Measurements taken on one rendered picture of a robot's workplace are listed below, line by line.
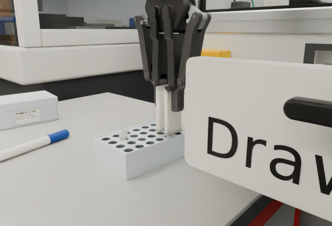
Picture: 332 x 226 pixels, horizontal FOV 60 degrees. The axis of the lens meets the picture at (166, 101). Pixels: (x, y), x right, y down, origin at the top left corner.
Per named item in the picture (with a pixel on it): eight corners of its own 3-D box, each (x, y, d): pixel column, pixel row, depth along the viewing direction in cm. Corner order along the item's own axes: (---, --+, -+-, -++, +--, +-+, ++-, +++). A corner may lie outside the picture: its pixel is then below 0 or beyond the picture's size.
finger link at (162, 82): (159, 74, 42) (146, 71, 44) (159, 107, 43) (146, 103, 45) (167, 73, 43) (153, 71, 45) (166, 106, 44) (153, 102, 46)
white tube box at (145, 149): (126, 180, 38) (125, 154, 37) (94, 160, 44) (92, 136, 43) (189, 153, 46) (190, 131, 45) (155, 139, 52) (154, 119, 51)
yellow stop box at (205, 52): (216, 86, 59) (218, 51, 58) (189, 82, 64) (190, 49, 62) (229, 83, 63) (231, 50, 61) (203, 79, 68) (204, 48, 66)
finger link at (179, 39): (181, 7, 40) (188, 6, 39) (184, 87, 42) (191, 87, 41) (160, 6, 38) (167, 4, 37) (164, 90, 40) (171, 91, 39)
